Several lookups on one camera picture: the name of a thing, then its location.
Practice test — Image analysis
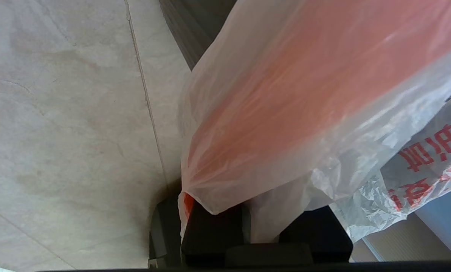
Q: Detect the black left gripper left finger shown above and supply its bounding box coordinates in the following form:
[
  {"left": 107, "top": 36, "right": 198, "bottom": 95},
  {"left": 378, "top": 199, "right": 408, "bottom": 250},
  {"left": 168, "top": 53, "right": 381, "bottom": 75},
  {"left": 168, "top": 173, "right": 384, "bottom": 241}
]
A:
[{"left": 181, "top": 199, "right": 245, "bottom": 267}]

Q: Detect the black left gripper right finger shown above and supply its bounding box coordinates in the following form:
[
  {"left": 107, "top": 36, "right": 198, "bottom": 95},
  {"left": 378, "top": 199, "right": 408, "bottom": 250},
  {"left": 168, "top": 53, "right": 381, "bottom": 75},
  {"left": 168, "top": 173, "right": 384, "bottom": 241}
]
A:
[{"left": 279, "top": 205, "right": 353, "bottom": 264}]

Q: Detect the white plastic bag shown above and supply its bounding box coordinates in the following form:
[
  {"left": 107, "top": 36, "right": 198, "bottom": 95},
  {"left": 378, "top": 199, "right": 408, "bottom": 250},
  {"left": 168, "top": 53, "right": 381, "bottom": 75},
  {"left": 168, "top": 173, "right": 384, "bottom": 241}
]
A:
[{"left": 177, "top": 0, "right": 451, "bottom": 244}]

